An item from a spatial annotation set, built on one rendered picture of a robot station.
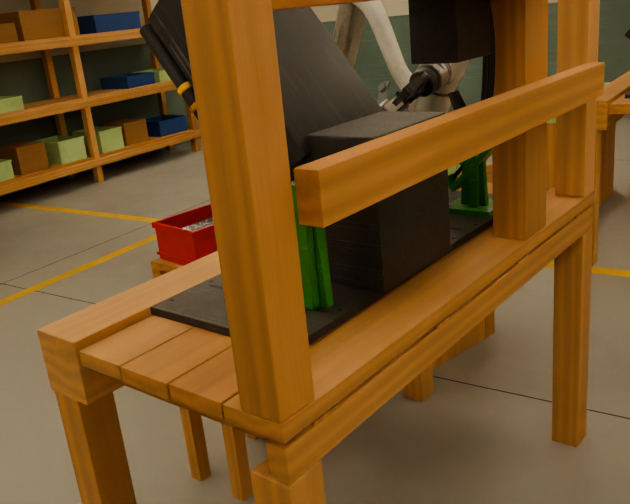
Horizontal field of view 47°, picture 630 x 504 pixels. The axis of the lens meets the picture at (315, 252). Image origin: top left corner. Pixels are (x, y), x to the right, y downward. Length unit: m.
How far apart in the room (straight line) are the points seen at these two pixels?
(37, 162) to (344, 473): 5.35
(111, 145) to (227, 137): 6.80
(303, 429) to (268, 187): 0.43
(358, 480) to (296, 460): 1.28
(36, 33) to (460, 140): 6.23
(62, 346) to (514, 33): 1.24
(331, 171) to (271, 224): 0.12
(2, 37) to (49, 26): 0.52
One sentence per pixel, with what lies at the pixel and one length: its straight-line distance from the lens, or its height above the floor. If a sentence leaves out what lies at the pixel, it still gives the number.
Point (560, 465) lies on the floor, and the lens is 2.60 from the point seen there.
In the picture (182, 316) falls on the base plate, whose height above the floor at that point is 0.90.
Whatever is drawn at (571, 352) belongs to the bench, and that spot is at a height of 0.36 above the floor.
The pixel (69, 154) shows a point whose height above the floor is 0.34.
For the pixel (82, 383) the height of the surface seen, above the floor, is 0.80.
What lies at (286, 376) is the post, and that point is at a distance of 1.16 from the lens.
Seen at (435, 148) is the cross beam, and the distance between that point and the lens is 1.35.
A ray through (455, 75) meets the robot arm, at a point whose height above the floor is 1.27.
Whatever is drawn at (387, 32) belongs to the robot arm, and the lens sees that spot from 2.31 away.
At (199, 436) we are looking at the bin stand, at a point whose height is 0.17.
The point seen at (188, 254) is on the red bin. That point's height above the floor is 0.84.
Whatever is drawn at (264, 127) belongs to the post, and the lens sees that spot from 1.04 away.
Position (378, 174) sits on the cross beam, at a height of 1.23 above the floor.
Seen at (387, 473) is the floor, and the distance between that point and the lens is 2.54.
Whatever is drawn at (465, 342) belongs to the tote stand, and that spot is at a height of 0.04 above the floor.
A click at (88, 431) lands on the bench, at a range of 1.71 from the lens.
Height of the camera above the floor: 1.51
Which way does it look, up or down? 19 degrees down
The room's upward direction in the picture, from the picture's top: 6 degrees counter-clockwise
